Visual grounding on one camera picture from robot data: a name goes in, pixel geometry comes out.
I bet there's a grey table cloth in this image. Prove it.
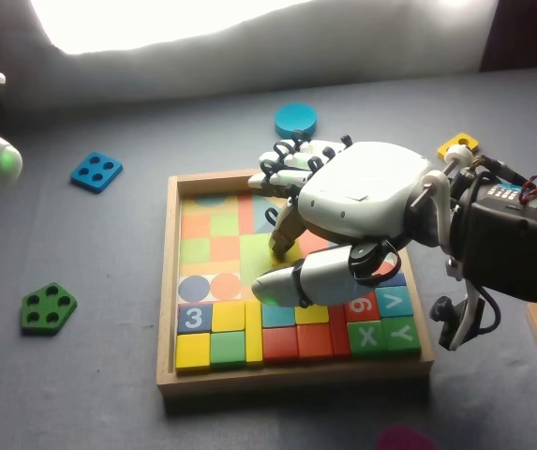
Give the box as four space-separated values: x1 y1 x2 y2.
0 69 537 450

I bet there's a yellow holed block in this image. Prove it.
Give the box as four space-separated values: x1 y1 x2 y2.
436 131 481 161

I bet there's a wooden puzzle tray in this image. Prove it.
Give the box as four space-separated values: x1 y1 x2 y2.
155 167 436 400

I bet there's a white fabric backdrop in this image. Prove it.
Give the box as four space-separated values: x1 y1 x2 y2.
0 0 501 110

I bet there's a magenta round piece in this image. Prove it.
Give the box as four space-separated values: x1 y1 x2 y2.
375 425 438 450

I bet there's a blue four-hole square piece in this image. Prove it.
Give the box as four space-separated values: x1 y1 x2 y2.
68 151 125 195

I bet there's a blue round disc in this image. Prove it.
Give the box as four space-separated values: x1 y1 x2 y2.
273 102 319 141

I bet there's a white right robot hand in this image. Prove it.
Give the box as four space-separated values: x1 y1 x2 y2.
247 131 439 310

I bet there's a yellow cube block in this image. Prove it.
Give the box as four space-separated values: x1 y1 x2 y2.
269 238 305 272

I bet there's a green five-hole pentagon piece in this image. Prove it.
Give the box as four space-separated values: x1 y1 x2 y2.
20 281 79 337

